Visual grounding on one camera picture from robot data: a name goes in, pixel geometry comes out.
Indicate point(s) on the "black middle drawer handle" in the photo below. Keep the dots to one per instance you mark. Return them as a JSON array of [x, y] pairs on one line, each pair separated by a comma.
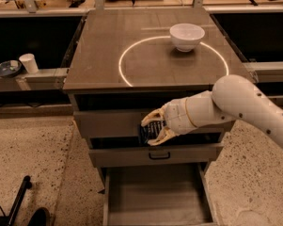
[[154, 156]]

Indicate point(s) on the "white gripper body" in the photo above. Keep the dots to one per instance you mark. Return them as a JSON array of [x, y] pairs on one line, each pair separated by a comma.
[[176, 116]]

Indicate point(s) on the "black stand leg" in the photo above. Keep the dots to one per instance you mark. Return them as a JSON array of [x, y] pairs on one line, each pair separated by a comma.
[[26, 184]]

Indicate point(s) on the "white ceramic bowl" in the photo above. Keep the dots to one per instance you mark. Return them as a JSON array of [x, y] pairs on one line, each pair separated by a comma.
[[186, 37]]

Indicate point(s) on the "bottom grey drawer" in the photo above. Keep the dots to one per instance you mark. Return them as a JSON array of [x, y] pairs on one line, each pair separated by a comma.
[[161, 195]]

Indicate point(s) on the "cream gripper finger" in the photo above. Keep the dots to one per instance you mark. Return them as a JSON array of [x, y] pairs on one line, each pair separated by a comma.
[[164, 135], [155, 115]]

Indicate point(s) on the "grey drawer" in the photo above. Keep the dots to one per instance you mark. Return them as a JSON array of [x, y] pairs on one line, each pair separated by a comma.
[[161, 195], [109, 123], [180, 154]]

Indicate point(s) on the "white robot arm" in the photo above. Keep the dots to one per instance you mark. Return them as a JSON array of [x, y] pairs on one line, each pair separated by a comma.
[[232, 98]]

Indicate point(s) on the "dark round plate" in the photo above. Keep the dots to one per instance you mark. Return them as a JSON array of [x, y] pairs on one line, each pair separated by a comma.
[[10, 68]]

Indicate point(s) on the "grey drawer cabinet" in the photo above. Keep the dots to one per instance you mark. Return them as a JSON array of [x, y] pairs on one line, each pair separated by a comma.
[[125, 59]]

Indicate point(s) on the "black round base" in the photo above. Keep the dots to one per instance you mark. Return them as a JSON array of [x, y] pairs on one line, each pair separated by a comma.
[[40, 218]]

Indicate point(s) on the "top grey drawer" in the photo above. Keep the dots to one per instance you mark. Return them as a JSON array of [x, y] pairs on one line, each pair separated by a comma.
[[109, 123]]

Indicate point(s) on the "dark rxbar blueberry bar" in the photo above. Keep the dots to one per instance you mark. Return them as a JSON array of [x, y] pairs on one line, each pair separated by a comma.
[[150, 131]]

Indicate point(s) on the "white paper cup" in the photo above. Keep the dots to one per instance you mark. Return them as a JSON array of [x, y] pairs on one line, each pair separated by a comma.
[[29, 62]]

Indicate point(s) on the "middle grey drawer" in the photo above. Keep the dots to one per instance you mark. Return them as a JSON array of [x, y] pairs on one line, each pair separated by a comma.
[[180, 154]]

